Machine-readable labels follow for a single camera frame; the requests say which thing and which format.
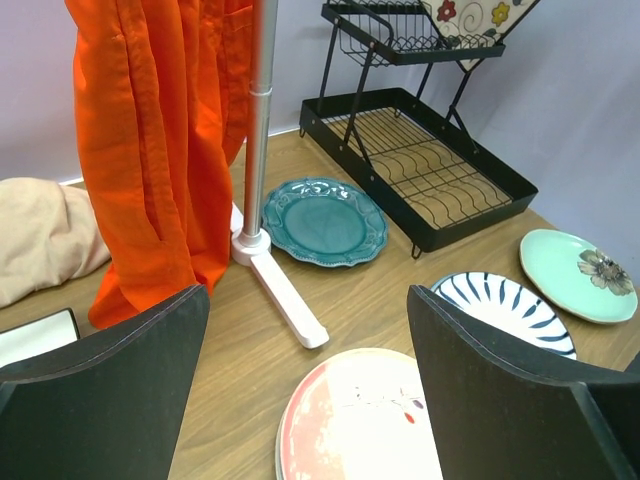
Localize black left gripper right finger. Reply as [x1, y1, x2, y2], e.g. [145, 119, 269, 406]
[407, 285, 639, 479]

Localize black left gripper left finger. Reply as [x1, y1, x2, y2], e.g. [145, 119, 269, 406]
[1, 285, 210, 479]

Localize blue striped round plate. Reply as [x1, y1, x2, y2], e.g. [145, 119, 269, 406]
[431, 271, 577, 360]

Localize pink round plate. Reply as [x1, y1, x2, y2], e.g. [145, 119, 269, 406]
[279, 349, 445, 480]

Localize floral round plate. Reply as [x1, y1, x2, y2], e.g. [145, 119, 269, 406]
[519, 229, 639, 325]

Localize teal scalloped ceramic plate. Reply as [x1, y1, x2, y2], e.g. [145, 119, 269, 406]
[262, 177, 389, 268]

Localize flower pattern square plate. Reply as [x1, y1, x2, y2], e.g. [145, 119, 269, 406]
[419, 0, 538, 50]

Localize white clothes rack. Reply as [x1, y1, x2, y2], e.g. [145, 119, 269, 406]
[230, 1, 329, 349]

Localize beige cloth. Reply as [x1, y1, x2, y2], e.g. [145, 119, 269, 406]
[1, 177, 110, 307]

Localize orange shorts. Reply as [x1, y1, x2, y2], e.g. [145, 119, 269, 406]
[67, 0, 253, 329]

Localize black wire dish rack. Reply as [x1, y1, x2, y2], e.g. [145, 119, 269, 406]
[300, 1, 537, 256]

